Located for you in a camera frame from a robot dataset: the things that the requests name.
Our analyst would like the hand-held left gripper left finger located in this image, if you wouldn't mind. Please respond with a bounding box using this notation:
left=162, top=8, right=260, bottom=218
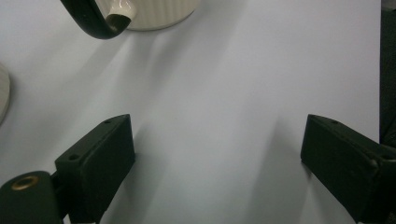
left=54, top=113, right=136, bottom=224

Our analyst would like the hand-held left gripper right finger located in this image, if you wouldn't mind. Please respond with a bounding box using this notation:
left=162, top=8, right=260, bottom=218
left=300, top=113, right=396, bottom=224

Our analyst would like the cream ceramic dish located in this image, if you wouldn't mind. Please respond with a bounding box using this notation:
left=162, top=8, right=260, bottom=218
left=0, top=62, right=11, bottom=127

